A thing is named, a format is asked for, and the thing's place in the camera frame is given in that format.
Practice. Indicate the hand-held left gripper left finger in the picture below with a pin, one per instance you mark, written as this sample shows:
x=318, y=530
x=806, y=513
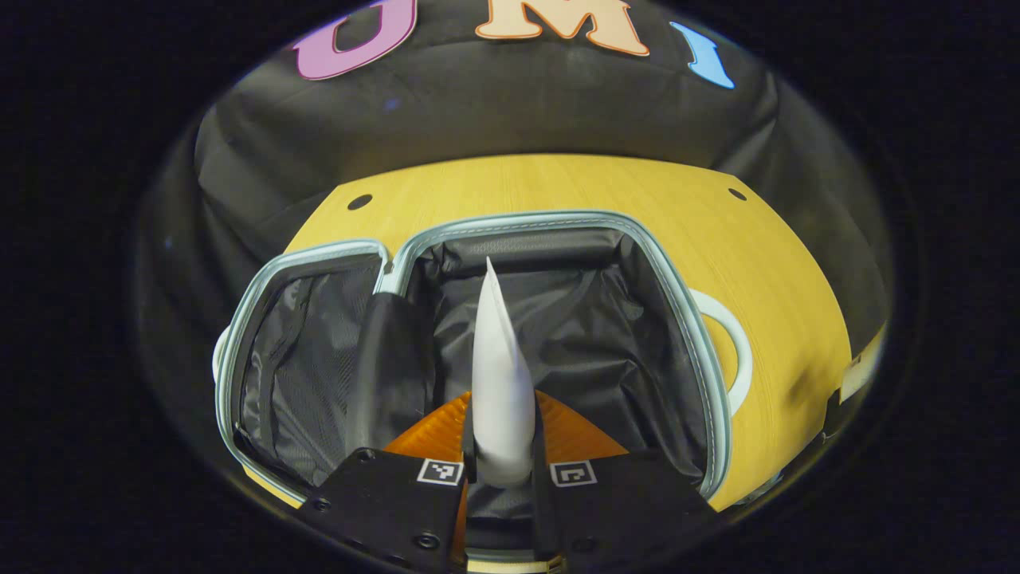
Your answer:
x=382, y=502

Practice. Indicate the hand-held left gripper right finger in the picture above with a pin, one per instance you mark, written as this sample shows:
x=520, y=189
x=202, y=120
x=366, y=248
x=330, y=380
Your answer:
x=621, y=510

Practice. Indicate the light blue suitcase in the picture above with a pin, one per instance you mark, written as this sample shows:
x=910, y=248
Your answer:
x=606, y=335

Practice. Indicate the black backdrop cloth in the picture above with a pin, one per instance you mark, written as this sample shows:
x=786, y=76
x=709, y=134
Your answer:
x=518, y=112

